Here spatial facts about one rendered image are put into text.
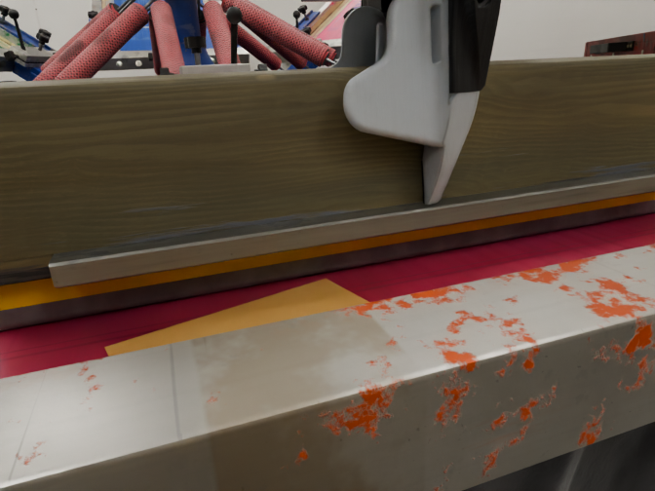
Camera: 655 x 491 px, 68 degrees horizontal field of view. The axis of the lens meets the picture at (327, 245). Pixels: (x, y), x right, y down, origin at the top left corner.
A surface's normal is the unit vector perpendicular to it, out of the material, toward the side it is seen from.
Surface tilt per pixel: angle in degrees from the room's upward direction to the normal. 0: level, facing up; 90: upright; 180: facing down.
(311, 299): 0
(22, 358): 0
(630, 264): 0
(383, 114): 84
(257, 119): 90
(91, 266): 90
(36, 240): 90
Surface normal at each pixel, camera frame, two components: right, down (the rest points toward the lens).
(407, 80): 0.33, 0.19
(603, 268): -0.04, -0.94
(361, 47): 0.28, 0.40
